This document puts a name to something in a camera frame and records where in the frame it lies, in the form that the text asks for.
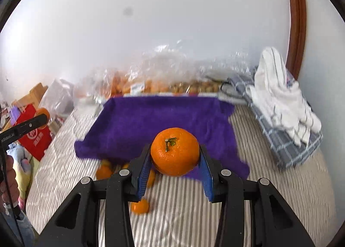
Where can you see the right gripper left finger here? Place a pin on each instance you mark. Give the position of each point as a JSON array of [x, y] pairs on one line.
[[76, 221]]

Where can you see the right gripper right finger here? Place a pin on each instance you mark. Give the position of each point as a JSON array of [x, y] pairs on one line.
[[272, 220]]

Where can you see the large round orange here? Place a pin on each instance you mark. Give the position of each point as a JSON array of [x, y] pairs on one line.
[[103, 172]]

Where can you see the small orange mandarin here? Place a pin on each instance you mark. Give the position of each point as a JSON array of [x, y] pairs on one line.
[[141, 207]]

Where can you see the oval orange kumquat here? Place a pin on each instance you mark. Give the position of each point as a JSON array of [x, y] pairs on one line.
[[151, 178]]

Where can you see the large orange with stem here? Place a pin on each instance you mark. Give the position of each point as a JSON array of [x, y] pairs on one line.
[[175, 152]]

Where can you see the orange mandarin pile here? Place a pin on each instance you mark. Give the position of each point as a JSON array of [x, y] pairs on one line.
[[106, 163]]

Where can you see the person's left hand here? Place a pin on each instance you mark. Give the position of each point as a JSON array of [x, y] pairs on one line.
[[13, 192]]

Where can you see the red paper bag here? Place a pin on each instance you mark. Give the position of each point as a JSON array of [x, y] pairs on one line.
[[37, 141]]

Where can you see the grey plastic bag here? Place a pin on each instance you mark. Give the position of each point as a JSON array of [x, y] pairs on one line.
[[58, 99]]

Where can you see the purple towel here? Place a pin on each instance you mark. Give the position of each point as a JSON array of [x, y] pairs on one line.
[[127, 124]]

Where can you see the grey checked folded cloth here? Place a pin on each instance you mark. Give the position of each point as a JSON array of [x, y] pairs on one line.
[[285, 152]]

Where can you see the white striped towel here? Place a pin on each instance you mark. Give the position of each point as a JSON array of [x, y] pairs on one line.
[[283, 107]]

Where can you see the clear plastic fruit bag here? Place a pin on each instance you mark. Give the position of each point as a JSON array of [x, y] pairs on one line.
[[163, 70]]

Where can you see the brown wooden door frame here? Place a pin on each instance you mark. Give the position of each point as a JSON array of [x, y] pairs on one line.
[[297, 36]]

